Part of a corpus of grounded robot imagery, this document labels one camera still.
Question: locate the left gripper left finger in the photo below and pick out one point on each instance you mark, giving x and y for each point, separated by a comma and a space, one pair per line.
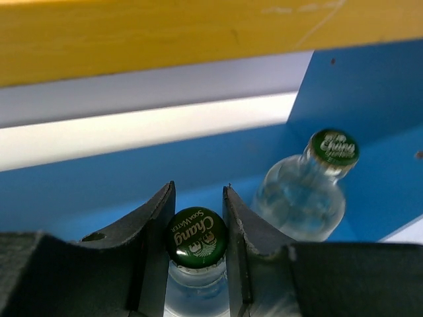
119, 270

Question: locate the clear glass bottle front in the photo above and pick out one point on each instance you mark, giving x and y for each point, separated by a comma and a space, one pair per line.
196, 240

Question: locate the clear glass bottle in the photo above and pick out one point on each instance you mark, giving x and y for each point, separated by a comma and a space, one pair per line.
196, 240
300, 195

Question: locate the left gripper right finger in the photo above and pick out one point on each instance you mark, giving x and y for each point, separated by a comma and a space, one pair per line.
269, 274

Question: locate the blue and yellow shelf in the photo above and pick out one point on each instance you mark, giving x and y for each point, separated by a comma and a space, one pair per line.
102, 102

